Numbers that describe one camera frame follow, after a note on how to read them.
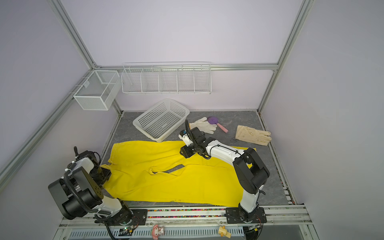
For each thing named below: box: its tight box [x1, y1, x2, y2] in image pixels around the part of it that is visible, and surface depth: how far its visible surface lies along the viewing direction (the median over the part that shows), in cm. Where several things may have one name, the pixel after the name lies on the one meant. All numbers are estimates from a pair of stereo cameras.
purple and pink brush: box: [207, 116, 229, 133], surface depth 114 cm
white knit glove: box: [188, 117, 218, 135], surface depth 114 cm
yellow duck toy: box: [218, 225, 232, 239], surface depth 69 cm
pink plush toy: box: [152, 224, 165, 240], surface depth 69 cm
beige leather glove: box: [235, 125, 272, 146], surface depth 107 cm
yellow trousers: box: [101, 141, 249, 207], surface depth 88 cm
